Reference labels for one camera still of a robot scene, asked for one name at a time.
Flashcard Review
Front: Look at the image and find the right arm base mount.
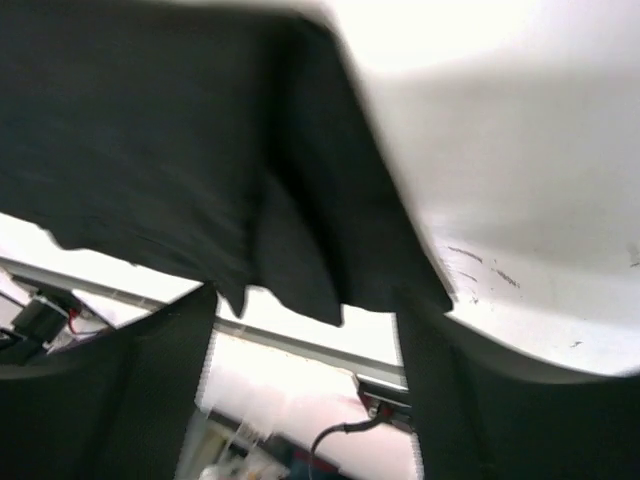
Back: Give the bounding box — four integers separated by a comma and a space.
0, 279, 116, 356

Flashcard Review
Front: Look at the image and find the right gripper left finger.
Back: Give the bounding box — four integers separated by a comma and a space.
1, 285, 217, 479

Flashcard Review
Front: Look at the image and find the black pleated skirt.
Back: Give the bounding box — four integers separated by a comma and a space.
1, 1, 453, 326

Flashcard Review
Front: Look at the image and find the front aluminium frame rail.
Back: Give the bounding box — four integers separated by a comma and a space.
1, 256, 407, 389

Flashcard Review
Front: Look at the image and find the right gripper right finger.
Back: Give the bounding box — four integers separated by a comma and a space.
395, 293, 639, 480

